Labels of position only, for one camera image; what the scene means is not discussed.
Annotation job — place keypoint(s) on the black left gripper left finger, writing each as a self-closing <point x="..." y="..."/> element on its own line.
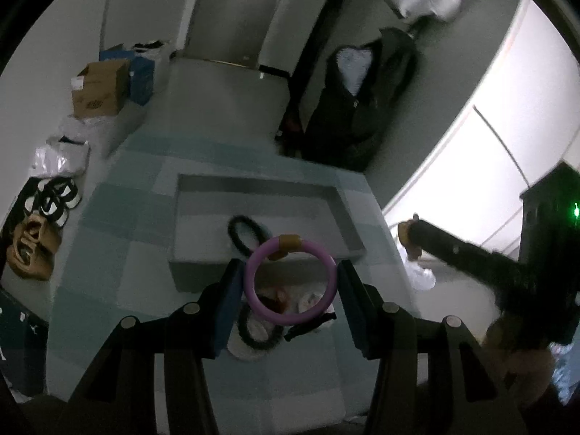
<point x="214" y="314"/>

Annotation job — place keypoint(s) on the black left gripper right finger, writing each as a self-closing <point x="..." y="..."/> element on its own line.
<point x="374" y="324"/>

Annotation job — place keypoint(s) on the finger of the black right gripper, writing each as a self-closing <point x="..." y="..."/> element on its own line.
<point x="453" y="249"/>

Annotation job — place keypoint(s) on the white china pin badge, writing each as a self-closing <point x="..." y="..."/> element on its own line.
<point x="252" y="337"/>

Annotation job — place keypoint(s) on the right hand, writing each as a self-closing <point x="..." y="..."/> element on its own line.
<point x="527" y="374"/>

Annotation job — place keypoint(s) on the white plastic bag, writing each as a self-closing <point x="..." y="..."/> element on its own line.
<point x="420" y="279"/>

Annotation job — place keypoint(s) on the teal plaid tablecloth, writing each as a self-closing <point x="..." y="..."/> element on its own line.
<point x="150" y="287"/>

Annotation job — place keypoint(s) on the grey cardboard box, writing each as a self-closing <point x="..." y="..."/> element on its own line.
<point x="263" y="230"/>

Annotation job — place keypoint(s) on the black jordan bag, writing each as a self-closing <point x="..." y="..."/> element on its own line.
<point x="23" y="346"/>

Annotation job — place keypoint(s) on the brown sandals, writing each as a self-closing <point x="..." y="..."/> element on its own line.
<point x="31" y="254"/>

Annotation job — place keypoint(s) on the black white slippers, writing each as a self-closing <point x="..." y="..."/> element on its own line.
<point x="53" y="199"/>

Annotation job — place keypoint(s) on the black coat rack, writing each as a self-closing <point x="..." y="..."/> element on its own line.
<point x="290" y="129"/>

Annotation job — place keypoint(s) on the black hanging jacket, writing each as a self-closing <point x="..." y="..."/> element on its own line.
<point x="346" y="131"/>

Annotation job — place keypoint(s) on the white plastic bags on floor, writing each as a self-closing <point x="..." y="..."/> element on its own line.
<point x="68" y="152"/>

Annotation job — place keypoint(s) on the brown cardboard box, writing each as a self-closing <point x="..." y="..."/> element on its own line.
<point x="100" y="89"/>

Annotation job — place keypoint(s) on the blue storage box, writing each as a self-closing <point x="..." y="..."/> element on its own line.
<point x="141" y="73"/>

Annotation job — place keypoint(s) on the striped shirt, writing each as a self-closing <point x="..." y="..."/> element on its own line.
<point x="353" y="64"/>

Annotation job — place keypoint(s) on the grey door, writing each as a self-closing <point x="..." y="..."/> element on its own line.
<point x="229" y="31"/>

